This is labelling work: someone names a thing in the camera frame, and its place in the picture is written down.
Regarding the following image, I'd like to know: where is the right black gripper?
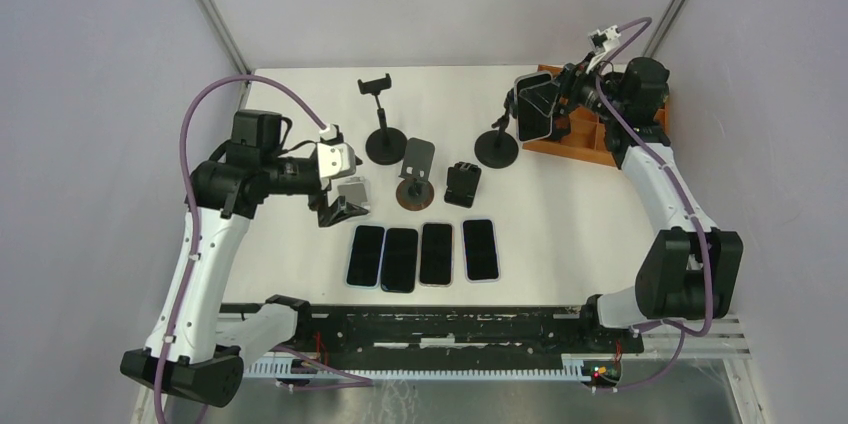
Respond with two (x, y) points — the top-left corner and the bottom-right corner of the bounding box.
(520, 52), (627, 121)

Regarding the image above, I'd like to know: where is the silver folding phone stand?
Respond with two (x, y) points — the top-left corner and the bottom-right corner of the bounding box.
(336, 176), (371, 211)

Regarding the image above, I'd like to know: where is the light blue smartphone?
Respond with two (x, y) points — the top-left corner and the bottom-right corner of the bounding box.
(345, 225), (386, 288)

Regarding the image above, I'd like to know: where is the black round-base stand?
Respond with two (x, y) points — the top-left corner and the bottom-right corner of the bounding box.
(395, 138), (435, 211)

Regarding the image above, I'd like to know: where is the black phone stand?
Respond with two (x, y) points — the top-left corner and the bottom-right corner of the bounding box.
(474, 90), (519, 169)
(357, 73), (407, 165)

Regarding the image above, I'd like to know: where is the black smartphone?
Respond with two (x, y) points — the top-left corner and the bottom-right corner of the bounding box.
(380, 228), (419, 293)

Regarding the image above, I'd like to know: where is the black folding stand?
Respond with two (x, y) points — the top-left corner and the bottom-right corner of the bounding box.
(444, 162), (482, 209)

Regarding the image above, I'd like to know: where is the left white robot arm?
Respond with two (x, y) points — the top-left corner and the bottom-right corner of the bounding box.
(120, 110), (367, 407)

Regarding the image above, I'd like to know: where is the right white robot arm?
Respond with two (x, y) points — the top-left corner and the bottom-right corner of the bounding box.
(505, 57), (744, 352)

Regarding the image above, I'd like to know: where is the orange wooden divided tray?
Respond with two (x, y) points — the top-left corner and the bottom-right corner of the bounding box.
(521, 57), (671, 169)

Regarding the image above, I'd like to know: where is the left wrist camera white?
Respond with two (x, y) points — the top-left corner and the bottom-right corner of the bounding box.
(316, 124), (358, 181)

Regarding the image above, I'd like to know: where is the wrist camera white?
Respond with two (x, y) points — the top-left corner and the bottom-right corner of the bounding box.
(587, 26), (621, 71)
(316, 124), (358, 181)

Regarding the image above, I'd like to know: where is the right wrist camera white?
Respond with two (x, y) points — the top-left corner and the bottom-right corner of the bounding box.
(587, 26), (621, 71)

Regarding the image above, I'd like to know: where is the white slotted cable duct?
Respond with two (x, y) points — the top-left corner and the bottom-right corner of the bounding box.
(241, 354), (623, 384)

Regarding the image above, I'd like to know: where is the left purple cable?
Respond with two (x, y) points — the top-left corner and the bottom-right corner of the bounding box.
(152, 74), (331, 424)

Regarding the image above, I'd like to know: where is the aluminium frame rail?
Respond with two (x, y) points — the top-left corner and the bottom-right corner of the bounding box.
(211, 314), (751, 360)

